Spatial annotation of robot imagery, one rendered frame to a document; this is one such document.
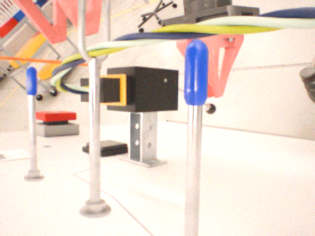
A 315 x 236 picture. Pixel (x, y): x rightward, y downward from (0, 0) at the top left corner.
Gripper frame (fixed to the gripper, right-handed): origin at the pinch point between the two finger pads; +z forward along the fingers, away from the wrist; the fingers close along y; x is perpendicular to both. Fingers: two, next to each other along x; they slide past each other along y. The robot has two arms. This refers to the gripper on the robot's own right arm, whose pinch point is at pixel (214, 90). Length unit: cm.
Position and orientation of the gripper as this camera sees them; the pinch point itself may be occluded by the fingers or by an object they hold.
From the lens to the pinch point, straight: 37.6
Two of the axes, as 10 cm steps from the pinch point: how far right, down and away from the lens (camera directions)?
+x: 7.0, -2.2, 6.8
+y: 7.1, 0.7, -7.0
